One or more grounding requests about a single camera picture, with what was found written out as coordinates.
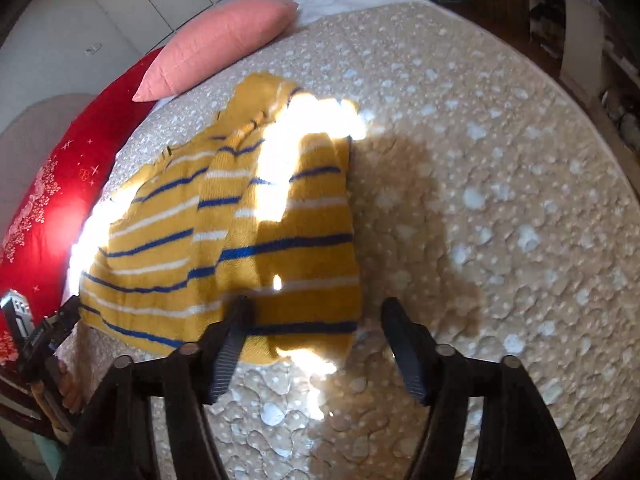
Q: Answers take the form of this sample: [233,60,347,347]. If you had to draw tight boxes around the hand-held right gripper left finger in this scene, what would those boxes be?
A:
[57,295,253,480]

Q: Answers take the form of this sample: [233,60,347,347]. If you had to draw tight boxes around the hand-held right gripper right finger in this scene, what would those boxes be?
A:
[381,297,566,480]

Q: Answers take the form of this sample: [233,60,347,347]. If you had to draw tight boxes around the yellow striped knit sweater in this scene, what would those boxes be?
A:
[79,72,363,365]

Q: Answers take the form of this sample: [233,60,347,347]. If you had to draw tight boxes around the person's left hand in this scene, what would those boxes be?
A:
[56,359,85,413]

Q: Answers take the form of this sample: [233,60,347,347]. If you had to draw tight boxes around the red floral pillow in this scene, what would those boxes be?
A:
[0,46,166,371]

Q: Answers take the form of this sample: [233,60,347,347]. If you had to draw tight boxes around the beige patterned bed blanket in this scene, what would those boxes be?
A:
[55,0,640,480]

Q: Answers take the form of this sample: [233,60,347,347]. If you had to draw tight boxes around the grey arched headboard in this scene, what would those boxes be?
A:
[0,94,98,231]

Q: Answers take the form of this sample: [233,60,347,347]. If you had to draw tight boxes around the pink pillow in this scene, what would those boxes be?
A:
[132,0,300,103]

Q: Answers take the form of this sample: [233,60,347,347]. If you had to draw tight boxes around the white shelf unit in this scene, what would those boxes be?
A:
[557,0,640,106]

